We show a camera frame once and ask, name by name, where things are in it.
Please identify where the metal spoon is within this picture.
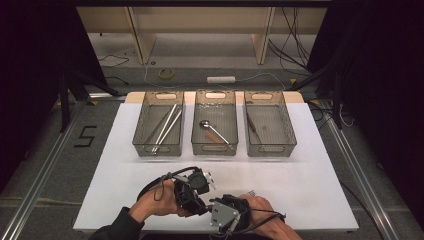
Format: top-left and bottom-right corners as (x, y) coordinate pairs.
(199, 119), (235, 150)

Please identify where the black curtain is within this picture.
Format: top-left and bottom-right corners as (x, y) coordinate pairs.
(0, 0), (108, 194)
(306, 0), (424, 231)

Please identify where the smoky clear plastic bin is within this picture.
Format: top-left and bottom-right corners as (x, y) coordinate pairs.
(190, 89), (240, 157)
(243, 90), (298, 158)
(132, 90), (185, 158)

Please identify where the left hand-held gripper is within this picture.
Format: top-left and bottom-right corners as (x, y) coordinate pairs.
(172, 166), (218, 216)

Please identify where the wooden handle table knife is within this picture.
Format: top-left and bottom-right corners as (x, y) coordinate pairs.
(245, 112), (266, 146)

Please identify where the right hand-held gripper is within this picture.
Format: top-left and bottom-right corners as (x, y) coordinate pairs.
(209, 194), (251, 235)

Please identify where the thin black floor cable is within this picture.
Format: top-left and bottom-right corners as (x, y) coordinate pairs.
(98, 54), (130, 68)

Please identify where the person's right hand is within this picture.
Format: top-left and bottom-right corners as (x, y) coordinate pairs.
(239, 194), (287, 235)

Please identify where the black cable bundle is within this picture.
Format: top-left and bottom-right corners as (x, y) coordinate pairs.
(268, 6), (313, 73)

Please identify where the white power strip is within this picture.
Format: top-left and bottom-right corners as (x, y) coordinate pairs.
(206, 75), (237, 84)

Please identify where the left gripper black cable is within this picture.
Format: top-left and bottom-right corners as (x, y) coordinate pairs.
(136, 165), (201, 202)

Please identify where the black metal stand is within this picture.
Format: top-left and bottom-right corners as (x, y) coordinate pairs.
(58, 68), (123, 133)
(288, 63), (344, 129)

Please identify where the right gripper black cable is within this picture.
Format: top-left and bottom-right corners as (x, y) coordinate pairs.
(209, 208), (288, 240)

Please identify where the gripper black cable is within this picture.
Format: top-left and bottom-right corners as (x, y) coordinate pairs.
(209, 208), (288, 240)
(136, 165), (201, 202)

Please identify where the beige wooden shelf unit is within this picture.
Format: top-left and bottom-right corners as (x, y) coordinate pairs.
(76, 6), (329, 66)

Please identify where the person's left hand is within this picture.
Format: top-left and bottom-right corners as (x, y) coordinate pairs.
(128, 179), (188, 224)

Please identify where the aluminium floor rail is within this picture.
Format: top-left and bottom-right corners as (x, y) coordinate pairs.
(0, 99), (88, 240)
(324, 109), (401, 240)

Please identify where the long black floor cable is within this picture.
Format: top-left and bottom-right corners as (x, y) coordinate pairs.
(339, 180), (384, 240)

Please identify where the yellow tape roll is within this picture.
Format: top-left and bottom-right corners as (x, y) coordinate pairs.
(157, 67), (175, 80)

